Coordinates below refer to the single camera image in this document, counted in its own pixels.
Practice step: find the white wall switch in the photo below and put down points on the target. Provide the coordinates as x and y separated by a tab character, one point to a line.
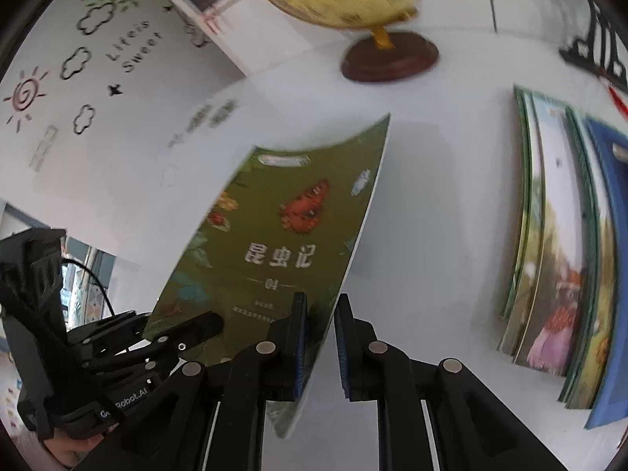
43	149

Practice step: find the black lettering wall decal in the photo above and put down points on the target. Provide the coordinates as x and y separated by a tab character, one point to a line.
131	54

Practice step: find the window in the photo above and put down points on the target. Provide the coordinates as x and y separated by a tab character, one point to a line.
83	294

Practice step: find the pile of mixed children's books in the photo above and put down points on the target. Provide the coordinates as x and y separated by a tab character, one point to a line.
554	255

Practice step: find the red tassel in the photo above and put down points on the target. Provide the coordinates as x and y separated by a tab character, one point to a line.
619	100

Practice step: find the red sun wall decal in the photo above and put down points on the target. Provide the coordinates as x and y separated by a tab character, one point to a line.
25	94

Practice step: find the black ornate fan stand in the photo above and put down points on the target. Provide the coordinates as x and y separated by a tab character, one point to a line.
596	44

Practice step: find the black star wall decal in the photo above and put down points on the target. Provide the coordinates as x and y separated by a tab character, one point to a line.
115	90

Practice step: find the black cloud outline decal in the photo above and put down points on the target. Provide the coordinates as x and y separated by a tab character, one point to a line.
75	64
96	18
84	118

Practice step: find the olive green insect book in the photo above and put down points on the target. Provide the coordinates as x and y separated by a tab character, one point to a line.
294	206

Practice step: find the person's left hand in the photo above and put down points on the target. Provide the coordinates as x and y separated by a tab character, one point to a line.
73	451

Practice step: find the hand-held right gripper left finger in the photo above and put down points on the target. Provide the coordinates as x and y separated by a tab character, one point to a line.
300	353

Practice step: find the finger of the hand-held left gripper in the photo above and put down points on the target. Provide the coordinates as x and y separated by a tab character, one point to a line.
108	326
196	328

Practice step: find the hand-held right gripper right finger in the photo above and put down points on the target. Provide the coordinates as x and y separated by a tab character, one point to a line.
342	353

